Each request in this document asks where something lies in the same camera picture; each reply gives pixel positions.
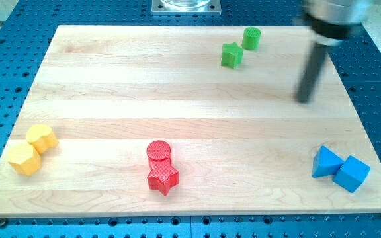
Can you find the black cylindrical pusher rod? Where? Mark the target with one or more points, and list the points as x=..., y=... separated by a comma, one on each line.
x=325, y=35

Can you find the green star block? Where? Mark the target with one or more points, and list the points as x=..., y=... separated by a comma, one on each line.
x=232, y=55

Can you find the blue triangle block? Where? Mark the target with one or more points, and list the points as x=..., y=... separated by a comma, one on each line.
x=326, y=163

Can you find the red star block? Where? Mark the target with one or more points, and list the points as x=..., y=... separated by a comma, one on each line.
x=163, y=176

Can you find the green cylinder block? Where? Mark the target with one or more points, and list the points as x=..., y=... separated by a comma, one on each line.
x=251, y=38

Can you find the blue cube block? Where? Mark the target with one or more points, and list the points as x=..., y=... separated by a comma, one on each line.
x=351, y=174

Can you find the red cylinder block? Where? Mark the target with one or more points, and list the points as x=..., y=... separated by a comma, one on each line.
x=158, y=151

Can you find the wooden board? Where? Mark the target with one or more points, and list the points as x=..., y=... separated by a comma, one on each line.
x=241, y=143

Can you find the yellow heart block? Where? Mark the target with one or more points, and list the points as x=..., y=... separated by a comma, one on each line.
x=41, y=137

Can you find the yellow hexagon block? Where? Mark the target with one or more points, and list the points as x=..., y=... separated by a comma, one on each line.
x=24, y=159

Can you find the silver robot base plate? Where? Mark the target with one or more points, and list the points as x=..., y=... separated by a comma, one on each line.
x=185, y=7

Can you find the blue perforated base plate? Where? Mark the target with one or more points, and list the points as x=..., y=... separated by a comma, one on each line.
x=25, y=36

